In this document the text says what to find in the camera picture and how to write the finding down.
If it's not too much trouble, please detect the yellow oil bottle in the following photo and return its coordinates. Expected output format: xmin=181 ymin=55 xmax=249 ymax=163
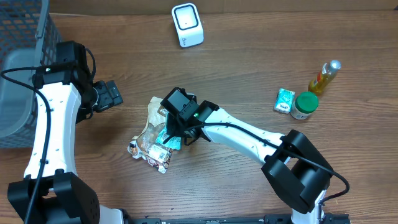
xmin=308 ymin=60 xmax=341 ymax=95

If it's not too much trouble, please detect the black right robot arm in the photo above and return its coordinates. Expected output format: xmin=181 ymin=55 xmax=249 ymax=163
xmin=160 ymin=87 xmax=332 ymax=223

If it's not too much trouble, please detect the white barcode scanner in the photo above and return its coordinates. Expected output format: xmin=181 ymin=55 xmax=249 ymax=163
xmin=171 ymin=2 xmax=204 ymax=48

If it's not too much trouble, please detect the green lid jar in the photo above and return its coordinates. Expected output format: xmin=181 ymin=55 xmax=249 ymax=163
xmin=290 ymin=91 xmax=319 ymax=119

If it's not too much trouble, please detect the mint wet wipes pack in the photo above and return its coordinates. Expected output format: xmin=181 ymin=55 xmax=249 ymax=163
xmin=155 ymin=128 xmax=182 ymax=151

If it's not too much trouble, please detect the brown snack pouch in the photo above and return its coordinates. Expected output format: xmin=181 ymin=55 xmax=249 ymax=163
xmin=127 ymin=96 xmax=173 ymax=174

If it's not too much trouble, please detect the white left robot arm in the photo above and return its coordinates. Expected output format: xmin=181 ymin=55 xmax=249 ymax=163
xmin=7 ymin=41 xmax=129 ymax=223

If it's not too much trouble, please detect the teal tissue packet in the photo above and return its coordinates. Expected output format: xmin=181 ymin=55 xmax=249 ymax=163
xmin=274 ymin=88 xmax=295 ymax=114

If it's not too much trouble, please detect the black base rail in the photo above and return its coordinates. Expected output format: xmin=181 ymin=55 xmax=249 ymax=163
xmin=124 ymin=213 xmax=352 ymax=224

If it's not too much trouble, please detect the grey plastic mesh basket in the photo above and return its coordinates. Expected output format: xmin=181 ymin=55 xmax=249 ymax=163
xmin=1 ymin=0 xmax=62 ymax=148

